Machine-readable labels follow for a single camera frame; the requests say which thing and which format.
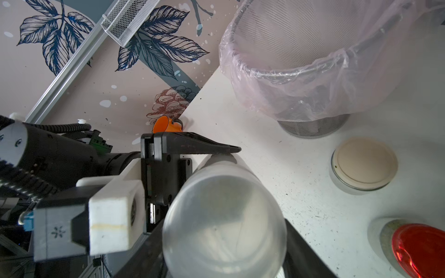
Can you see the orange funnel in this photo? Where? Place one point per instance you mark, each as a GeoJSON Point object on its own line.
{"type": "Point", "coordinates": [166, 124]}

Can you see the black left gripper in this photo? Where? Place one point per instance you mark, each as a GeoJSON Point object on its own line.
{"type": "Point", "coordinates": [164, 170]}

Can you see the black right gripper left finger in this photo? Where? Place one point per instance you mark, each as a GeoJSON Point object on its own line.
{"type": "Point", "coordinates": [148, 261]}

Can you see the jar with beige lid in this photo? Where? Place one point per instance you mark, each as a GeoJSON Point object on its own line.
{"type": "Point", "coordinates": [361, 165]}

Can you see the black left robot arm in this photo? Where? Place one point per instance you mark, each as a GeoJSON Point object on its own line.
{"type": "Point", "coordinates": [41, 160]}

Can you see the clear plastic mung bean jar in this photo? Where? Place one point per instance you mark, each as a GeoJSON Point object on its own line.
{"type": "Point", "coordinates": [224, 223]}

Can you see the metal mesh trash bin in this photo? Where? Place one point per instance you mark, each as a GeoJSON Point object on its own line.
{"type": "Point", "coordinates": [313, 69]}

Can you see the jar with red lid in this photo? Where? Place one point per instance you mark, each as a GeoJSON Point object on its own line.
{"type": "Point", "coordinates": [414, 249]}

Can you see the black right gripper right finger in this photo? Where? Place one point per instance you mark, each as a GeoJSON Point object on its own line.
{"type": "Point", "coordinates": [301, 261]}

